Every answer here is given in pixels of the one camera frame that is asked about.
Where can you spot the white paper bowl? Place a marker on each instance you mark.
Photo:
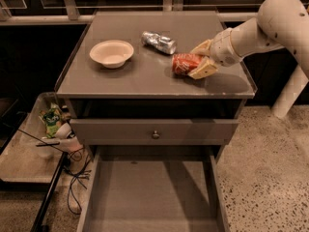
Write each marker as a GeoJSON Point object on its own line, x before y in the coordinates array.
{"type": "Point", "coordinates": [111, 54]}

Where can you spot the grey drawer cabinet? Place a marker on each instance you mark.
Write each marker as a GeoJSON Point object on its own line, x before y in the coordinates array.
{"type": "Point", "coordinates": [145, 86]}

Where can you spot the open middle drawer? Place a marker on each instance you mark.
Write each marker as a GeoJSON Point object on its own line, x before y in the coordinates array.
{"type": "Point", "coordinates": [154, 189]}

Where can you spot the crushed silver can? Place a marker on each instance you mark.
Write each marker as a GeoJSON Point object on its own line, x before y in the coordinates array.
{"type": "Point", "coordinates": [159, 42]}

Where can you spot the green snack bag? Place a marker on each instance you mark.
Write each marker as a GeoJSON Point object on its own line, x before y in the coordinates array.
{"type": "Point", "coordinates": [52, 119]}

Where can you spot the white cup in bin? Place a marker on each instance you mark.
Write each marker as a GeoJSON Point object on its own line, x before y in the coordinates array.
{"type": "Point", "coordinates": [64, 131]}

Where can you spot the red coke can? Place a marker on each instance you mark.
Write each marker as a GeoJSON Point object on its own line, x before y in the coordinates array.
{"type": "Point", "coordinates": [184, 63]}

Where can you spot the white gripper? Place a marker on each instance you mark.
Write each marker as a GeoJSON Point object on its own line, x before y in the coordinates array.
{"type": "Point", "coordinates": [222, 49]}

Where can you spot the metal railing frame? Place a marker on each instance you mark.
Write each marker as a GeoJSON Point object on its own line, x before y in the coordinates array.
{"type": "Point", "coordinates": [70, 4]}

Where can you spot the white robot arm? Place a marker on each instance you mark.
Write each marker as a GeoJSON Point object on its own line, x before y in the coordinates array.
{"type": "Point", "coordinates": [278, 23]}

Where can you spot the top drawer with knob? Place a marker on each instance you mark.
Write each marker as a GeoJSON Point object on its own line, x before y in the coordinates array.
{"type": "Point", "coordinates": [154, 131]}

